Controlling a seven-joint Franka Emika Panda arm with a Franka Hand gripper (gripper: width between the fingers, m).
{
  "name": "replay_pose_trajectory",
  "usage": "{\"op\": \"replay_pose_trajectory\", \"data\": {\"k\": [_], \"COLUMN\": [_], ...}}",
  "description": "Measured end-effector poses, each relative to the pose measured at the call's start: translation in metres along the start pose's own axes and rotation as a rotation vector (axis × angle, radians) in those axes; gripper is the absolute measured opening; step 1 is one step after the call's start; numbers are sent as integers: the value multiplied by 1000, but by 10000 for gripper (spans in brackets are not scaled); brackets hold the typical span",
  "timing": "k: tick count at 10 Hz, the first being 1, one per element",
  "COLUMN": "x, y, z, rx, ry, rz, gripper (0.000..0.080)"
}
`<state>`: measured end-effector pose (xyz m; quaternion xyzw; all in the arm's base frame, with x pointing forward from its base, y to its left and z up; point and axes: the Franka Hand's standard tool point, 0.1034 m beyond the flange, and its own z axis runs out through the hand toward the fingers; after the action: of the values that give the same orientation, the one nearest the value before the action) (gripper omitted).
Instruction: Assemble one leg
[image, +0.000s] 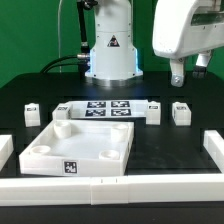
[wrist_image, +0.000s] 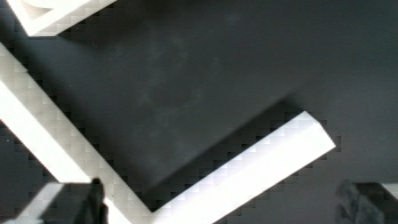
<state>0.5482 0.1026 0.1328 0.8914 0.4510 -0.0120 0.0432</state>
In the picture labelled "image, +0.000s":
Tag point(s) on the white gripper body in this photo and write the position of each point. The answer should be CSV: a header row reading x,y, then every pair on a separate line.
x,y
186,27

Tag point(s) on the white left obstacle block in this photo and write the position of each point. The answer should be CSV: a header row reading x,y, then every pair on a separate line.
x,y
6,149

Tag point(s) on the white square tabletop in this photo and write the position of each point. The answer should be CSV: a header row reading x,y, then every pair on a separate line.
x,y
82,148

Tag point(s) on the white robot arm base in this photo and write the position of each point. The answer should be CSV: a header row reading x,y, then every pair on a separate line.
x,y
113,58

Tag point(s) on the white front fence rail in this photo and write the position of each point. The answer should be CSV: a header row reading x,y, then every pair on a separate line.
x,y
111,190

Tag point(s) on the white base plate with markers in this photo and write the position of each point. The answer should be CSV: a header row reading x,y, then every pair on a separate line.
x,y
108,109

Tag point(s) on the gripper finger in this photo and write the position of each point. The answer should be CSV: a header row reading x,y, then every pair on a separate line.
x,y
177,67
202,62

